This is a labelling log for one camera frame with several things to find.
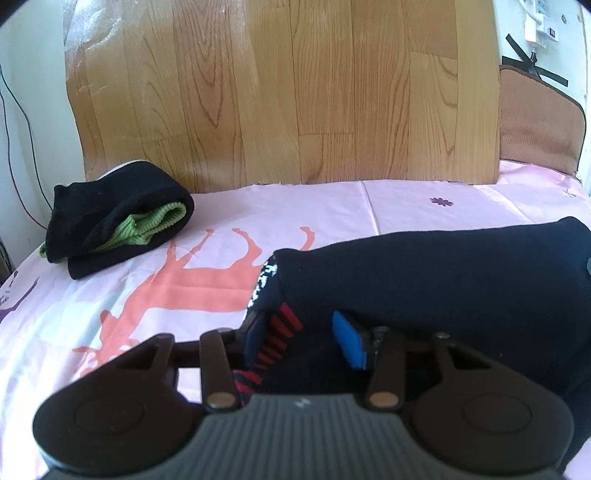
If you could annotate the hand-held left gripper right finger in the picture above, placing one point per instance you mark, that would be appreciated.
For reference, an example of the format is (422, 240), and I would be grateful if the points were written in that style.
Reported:
(347, 341)

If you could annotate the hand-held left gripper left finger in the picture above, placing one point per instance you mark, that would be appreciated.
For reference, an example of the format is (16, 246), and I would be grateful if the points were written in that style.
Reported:
(253, 339)

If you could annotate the navy patterned knit sweater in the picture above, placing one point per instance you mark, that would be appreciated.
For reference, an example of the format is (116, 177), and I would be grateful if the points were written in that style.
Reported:
(438, 277)

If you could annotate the pink printed bed sheet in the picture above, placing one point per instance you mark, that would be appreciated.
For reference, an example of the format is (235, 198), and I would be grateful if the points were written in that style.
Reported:
(323, 212)

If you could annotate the black and green folded garment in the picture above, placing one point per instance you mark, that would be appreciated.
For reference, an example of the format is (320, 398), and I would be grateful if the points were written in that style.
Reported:
(115, 194)

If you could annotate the brown perforated cushion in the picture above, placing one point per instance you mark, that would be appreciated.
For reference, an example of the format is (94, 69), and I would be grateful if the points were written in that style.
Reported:
(535, 120)

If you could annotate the long black tape strip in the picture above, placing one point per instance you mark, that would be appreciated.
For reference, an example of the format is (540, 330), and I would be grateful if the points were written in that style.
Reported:
(554, 78)

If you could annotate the short black tape strip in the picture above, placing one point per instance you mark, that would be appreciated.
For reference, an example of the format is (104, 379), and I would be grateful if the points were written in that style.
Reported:
(518, 45)

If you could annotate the wood-grain wall panel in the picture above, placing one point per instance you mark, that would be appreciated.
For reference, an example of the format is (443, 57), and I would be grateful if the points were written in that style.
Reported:
(277, 92)

